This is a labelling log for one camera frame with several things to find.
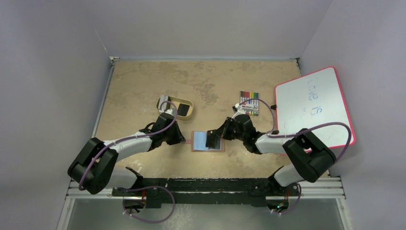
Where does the beige oval plastic tray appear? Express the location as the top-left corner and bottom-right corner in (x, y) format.
(156, 95), (194, 120)

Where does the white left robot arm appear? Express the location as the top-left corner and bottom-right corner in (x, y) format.
(68, 107), (185, 195)

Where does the pink framed whiteboard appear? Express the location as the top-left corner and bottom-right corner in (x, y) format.
(275, 67), (356, 158)

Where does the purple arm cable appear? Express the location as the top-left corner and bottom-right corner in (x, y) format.
(78, 101), (178, 191)
(234, 97), (353, 164)

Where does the aluminium frame rail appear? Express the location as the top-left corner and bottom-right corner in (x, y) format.
(66, 177), (346, 199)

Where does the pink leather card holder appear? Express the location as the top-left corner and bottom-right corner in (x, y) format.
(184, 131), (226, 152)

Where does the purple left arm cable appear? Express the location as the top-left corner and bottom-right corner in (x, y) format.
(78, 101), (178, 191)

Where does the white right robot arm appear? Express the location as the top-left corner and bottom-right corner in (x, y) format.
(206, 114), (337, 195)

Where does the pack of coloured markers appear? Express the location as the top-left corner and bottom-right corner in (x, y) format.
(240, 91), (259, 116)

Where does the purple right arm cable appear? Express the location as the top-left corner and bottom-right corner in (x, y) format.
(234, 97), (353, 164)

